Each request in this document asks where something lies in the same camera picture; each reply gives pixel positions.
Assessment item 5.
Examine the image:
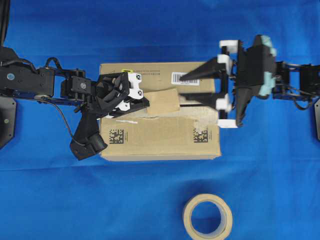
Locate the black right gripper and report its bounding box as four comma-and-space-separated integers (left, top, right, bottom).
179, 34, 277, 128

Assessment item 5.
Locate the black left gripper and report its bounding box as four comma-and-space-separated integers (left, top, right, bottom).
70, 72, 150, 160

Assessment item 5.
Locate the beige tape strip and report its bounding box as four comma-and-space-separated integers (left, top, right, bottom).
144, 88, 180, 116

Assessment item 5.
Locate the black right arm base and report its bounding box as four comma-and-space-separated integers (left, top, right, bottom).
314, 99, 320, 141

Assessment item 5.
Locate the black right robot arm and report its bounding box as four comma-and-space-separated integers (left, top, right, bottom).
179, 34, 320, 128

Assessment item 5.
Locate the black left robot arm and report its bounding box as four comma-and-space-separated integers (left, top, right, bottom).
0, 47, 150, 160

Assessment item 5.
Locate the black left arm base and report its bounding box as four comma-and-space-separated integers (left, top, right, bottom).
0, 96, 17, 149

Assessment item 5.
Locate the brown cardboard box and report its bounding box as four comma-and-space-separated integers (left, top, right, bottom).
100, 61, 221, 162

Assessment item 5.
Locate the beige masking tape roll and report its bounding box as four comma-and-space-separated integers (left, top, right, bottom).
182, 193, 233, 240

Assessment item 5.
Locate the yellow sticker label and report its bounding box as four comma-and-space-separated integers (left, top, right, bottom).
121, 69, 133, 73

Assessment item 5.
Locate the white barcode label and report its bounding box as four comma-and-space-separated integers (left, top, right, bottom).
171, 72, 200, 86

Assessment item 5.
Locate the blue table cloth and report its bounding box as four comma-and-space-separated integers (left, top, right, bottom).
0, 0, 320, 240

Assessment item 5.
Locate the black cable bundle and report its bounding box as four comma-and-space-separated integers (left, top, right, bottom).
0, 0, 12, 48

